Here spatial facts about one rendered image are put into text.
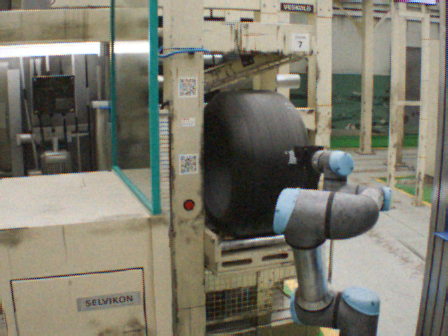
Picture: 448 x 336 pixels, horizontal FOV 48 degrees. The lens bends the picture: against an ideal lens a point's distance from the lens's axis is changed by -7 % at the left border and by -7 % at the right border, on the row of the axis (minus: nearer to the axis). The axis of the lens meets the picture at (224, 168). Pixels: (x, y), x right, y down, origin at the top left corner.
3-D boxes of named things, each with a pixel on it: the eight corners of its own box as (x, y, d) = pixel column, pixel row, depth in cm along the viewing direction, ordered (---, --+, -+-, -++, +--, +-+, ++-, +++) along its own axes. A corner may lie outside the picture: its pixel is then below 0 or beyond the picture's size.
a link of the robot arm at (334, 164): (334, 178, 160) (336, 150, 160) (315, 176, 171) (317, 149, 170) (355, 179, 163) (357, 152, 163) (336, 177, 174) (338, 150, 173)
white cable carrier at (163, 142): (162, 233, 208) (159, 110, 198) (159, 230, 212) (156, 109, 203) (173, 232, 209) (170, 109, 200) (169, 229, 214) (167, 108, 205)
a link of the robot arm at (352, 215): (379, 198, 118) (393, 180, 164) (332, 194, 122) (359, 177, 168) (374, 248, 119) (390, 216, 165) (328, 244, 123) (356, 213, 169)
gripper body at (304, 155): (311, 144, 188) (329, 145, 177) (312, 169, 189) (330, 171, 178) (292, 146, 186) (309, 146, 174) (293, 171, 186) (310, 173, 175)
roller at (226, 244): (217, 253, 208) (217, 242, 207) (213, 249, 212) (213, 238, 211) (297, 242, 220) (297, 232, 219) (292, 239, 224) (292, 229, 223)
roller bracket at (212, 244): (214, 263, 204) (214, 239, 202) (184, 233, 241) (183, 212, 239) (222, 262, 205) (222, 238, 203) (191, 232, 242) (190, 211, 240)
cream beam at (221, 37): (187, 54, 223) (187, 20, 221) (171, 55, 247) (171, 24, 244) (313, 56, 245) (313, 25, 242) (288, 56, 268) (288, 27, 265)
